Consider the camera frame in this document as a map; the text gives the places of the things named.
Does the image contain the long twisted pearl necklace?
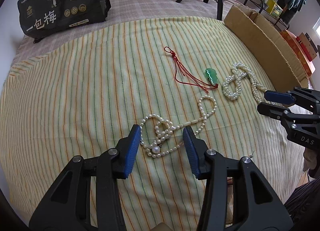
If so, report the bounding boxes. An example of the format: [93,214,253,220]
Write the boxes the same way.
[222,62,276,104]

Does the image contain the green jade pendant red cord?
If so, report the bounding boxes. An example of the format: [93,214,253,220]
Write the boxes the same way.
[164,46,219,94]

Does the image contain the small pearl necklace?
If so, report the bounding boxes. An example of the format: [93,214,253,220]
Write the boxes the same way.
[139,95,218,159]

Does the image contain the red strap wristwatch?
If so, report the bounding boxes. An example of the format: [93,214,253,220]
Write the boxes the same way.
[226,177,233,225]

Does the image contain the gloved right hand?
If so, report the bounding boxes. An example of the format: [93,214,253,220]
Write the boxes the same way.
[303,148,320,179]

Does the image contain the open cardboard box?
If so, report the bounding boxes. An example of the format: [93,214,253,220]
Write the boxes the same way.
[224,5,309,92]

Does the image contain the boxes on orange bench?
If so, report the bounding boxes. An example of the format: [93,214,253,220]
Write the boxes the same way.
[296,33,318,61]

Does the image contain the yellow box on rack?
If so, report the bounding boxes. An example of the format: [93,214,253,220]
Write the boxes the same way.
[266,0,283,19]

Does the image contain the black clothes rack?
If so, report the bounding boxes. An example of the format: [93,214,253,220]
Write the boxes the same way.
[244,0,290,31]

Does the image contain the yellow striped blanket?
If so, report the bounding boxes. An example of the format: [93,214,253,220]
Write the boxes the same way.
[1,16,304,230]

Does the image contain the plaid brown bed cover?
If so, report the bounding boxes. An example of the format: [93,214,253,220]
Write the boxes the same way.
[12,0,217,65]

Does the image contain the black printed bag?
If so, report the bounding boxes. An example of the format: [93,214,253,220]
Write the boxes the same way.
[17,0,111,42]

